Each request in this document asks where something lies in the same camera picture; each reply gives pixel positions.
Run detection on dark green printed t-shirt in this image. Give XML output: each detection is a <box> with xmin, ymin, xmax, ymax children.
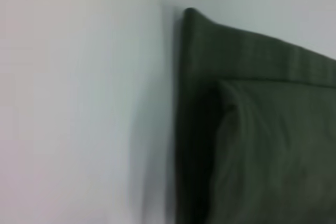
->
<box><xmin>175</xmin><ymin>7</ymin><xmax>336</xmax><ymax>224</ymax></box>

